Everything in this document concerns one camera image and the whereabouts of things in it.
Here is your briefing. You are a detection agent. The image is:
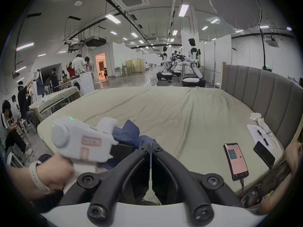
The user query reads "bed with beige sheet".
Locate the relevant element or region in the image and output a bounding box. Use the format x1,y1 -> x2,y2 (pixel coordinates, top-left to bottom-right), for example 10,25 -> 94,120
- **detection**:
37,86 -> 285,206

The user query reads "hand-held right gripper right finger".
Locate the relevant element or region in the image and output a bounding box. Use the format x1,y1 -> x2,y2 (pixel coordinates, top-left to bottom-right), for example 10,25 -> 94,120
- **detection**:
151,148 -> 241,226

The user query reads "phone with pink screen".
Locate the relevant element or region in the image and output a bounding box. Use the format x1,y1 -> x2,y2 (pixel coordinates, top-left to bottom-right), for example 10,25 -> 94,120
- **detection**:
223,143 -> 250,181

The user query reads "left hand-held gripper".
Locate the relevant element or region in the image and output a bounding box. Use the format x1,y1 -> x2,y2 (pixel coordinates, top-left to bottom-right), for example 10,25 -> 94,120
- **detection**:
51,116 -> 140,194

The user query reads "white washing machine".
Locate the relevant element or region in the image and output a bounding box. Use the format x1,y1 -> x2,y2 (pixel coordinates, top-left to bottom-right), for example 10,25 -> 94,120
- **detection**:
71,72 -> 95,97

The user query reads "white printed paper sheet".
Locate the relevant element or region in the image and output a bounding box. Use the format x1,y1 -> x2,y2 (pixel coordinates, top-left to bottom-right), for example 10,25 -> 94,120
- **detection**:
246,124 -> 275,151

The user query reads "table with pale cover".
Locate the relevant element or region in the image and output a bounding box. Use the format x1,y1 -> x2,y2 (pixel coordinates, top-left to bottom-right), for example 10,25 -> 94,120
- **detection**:
29,88 -> 82,123

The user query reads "dark blue shirt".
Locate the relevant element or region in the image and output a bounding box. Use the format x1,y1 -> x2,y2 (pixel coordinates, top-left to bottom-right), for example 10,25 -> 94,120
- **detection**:
104,119 -> 164,205

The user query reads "small white bottle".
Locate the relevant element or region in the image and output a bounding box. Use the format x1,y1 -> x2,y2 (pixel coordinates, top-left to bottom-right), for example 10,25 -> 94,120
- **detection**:
258,118 -> 271,134

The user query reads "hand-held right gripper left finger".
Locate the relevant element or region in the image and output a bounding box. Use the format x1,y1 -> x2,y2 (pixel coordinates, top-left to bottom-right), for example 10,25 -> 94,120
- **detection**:
59,148 -> 151,226

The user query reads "black phone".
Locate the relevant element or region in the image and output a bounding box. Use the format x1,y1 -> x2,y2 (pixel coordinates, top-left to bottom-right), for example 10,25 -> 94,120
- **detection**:
253,141 -> 276,169

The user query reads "group of people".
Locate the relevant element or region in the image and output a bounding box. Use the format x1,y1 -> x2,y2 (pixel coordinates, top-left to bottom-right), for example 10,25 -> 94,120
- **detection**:
50,54 -> 96,92

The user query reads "grey padded headboard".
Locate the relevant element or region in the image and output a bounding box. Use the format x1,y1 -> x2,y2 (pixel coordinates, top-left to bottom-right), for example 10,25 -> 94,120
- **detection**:
221,62 -> 303,149

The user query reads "round grey studio lamp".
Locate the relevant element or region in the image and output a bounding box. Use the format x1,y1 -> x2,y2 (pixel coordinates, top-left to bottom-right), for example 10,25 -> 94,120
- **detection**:
207,0 -> 269,70

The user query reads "person's left hand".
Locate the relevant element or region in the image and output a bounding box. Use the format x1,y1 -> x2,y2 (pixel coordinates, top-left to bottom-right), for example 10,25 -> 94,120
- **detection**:
37,153 -> 77,193

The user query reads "person's left forearm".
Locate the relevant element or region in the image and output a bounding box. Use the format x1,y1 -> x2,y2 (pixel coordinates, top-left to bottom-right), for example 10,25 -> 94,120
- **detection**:
5,160 -> 51,201

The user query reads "yellow folding screen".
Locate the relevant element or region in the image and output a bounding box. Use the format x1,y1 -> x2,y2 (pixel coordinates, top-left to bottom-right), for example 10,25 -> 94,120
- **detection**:
125,58 -> 145,75

